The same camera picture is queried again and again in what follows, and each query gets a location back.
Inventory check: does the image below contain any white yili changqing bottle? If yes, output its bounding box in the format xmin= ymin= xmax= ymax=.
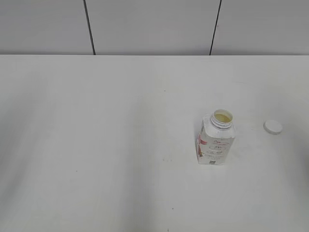
xmin=196 ymin=109 xmax=236 ymax=165

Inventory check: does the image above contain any white plastic bottle cap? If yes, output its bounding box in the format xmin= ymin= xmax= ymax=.
xmin=263 ymin=119 xmax=283 ymax=135

